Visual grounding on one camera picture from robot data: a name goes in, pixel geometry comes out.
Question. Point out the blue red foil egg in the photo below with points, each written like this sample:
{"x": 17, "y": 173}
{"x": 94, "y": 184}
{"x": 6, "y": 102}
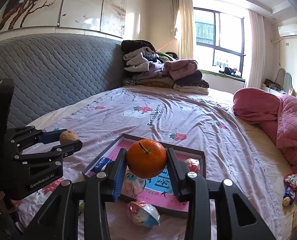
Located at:
{"x": 143, "y": 214}

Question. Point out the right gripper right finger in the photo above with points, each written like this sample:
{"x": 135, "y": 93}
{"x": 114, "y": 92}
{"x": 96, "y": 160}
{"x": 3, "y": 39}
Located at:
{"x": 236, "y": 218}

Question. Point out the blossom wall painting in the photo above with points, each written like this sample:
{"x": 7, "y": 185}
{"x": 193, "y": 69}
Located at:
{"x": 106, "y": 16}

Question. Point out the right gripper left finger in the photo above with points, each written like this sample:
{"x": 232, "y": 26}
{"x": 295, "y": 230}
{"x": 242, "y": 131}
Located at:
{"x": 58, "y": 216}

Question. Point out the pink strawberry bed sheet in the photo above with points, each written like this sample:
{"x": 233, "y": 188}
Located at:
{"x": 233, "y": 149}

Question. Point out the beige left curtain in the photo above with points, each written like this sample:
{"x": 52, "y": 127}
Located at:
{"x": 183, "y": 32}

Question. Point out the black framed window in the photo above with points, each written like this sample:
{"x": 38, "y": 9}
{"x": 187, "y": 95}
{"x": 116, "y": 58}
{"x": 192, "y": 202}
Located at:
{"x": 220, "y": 41}

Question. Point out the cream chiffon scrunchie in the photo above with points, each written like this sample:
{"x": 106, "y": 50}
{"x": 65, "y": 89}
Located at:
{"x": 132, "y": 185}

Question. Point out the beige walnut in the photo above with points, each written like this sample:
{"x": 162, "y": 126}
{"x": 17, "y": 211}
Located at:
{"x": 68, "y": 136}

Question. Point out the pink quilted duvet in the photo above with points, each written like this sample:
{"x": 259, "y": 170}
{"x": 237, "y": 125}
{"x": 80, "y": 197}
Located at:
{"x": 275, "y": 115}

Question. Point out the grey quilted headboard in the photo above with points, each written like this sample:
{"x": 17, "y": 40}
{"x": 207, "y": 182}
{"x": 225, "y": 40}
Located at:
{"x": 51, "y": 71}

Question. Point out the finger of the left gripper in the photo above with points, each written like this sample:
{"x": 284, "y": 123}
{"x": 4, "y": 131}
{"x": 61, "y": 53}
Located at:
{"x": 27, "y": 136}
{"x": 40, "y": 162}

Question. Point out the small toy figures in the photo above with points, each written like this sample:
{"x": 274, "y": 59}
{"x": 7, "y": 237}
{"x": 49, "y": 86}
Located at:
{"x": 290, "y": 194}

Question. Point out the orange mandarin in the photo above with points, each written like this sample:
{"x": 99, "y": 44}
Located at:
{"x": 146, "y": 158}

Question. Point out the pink and blue book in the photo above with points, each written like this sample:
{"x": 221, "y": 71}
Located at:
{"x": 153, "y": 187}

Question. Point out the white air conditioner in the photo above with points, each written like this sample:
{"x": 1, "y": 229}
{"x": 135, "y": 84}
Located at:
{"x": 289, "y": 30}

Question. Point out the white right curtain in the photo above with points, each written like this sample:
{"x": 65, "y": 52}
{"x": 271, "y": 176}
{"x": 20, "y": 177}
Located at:
{"x": 255, "y": 49}

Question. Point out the pile of folded clothes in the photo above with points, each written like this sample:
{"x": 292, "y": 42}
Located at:
{"x": 144, "y": 65}

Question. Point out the blue snack packet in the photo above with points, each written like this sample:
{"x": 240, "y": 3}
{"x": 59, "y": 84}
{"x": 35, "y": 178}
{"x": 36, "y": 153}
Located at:
{"x": 101, "y": 164}

